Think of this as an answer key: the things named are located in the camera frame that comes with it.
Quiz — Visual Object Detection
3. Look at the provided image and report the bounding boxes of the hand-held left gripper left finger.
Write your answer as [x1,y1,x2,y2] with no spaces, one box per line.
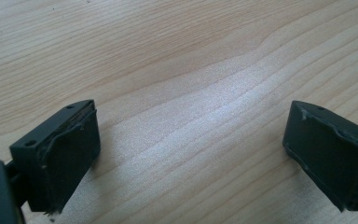
[9,99,102,216]

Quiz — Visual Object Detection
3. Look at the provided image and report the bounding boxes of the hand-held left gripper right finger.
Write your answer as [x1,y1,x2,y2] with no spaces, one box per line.
[282,100,358,213]

